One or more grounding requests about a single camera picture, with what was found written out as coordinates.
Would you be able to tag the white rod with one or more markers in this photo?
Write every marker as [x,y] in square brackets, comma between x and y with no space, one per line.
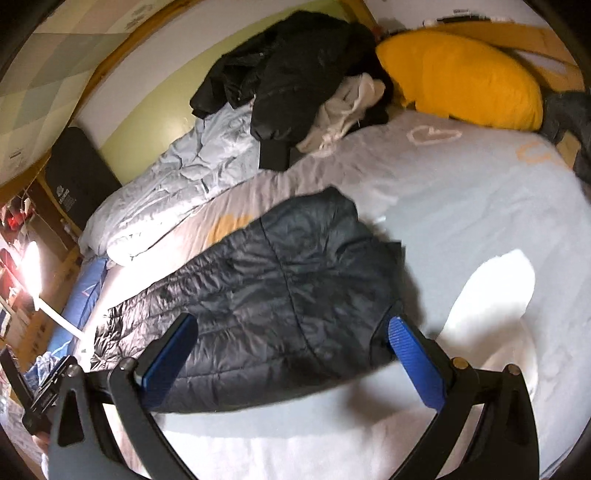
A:
[60,318]

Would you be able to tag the blue mat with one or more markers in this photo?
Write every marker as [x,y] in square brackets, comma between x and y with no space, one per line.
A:
[81,295]

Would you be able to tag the cluttered wooden shelf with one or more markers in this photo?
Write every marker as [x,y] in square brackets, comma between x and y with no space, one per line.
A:
[18,277]

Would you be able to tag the dark grey clothing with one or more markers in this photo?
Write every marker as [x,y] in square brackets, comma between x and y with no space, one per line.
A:
[568,110]

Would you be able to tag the pale grey duvet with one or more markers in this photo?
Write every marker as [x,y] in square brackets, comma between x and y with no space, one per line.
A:
[175,184]

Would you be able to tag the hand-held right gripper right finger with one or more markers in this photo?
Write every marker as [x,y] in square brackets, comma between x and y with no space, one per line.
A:
[415,360]

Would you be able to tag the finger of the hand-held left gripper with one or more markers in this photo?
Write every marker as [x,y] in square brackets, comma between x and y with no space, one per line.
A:
[57,378]

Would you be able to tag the cream garment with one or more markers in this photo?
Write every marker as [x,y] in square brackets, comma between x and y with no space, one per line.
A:
[341,110]

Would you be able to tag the wooden bed frame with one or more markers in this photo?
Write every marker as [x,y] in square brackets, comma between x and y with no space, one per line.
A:
[521,34]

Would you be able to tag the black puffer jacket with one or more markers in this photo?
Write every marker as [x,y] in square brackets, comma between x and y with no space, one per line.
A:
[277,300]

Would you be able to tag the yellow pillow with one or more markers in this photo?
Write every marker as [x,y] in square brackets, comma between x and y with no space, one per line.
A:
[461,78]

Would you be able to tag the pile of black clothes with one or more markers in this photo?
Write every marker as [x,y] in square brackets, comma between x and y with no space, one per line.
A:
[295,78]

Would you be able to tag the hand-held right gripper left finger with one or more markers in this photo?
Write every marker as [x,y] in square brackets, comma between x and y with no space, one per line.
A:
[171,350]

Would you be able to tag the black folded mat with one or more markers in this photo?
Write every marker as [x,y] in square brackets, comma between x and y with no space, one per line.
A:
[78,180]

